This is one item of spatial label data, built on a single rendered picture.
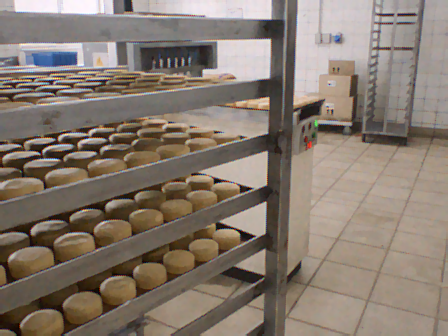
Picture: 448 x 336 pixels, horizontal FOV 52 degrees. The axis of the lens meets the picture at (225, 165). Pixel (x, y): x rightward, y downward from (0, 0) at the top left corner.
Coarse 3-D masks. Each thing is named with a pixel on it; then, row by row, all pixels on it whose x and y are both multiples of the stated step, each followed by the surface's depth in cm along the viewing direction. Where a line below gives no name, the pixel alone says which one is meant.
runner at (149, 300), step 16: (256, 240) 79; (224, 256) 73; (240, 256) 76; (192, 272) 68; (208, 272) 71; (160, 288) 64; (176, 288) 66; (128, 304) 60; (144, 304) 62; (160, 304) 64; (96, 320) 57; (112, 320) 58; (128, 320) 60
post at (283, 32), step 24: (288, 0) 68; (288, 24) 69; (288, 48) 70; (288, 72) 71; (288, 96) 72; (288, 120) 74; (288, 144) 75; (288, 168) 76; (288, 192) 78; (288, 216) 79; (264, 312) 84
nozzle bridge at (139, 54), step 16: (96, 48) 217; (128, 48) 207; (144, 48) 224; (160, 48) 235; (176, 48) 246; (192, 48) 259; (208, 48) 263; (96, 64) 219; (128, 64) 209; (144, 64) 226; (192, 64) 261; (208, 64) 265
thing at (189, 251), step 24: (192, 240) 81; (216, 240) 80; (240, 240) 83; (120, 264) 71; (144, 264) 71; (168, 264) 71; (192, 264) 73; (72, 288) 64; (96, 288) 68; (120, 288) 64; (144, 288) 67; (24, 312) 59; (48, 312) 59; (72, 312) 59; (96, 312) 60
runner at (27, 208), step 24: (240, 144) 70; (264, 144) 75; (144, 168) 58; (168, 168) 61; (192, 168) 64; (48, 192) 49; (72, 192) 51; (96, 192) 53; (120, 192) 56; (0, 216) 45; (24, 216) 47; (48, 216) 49
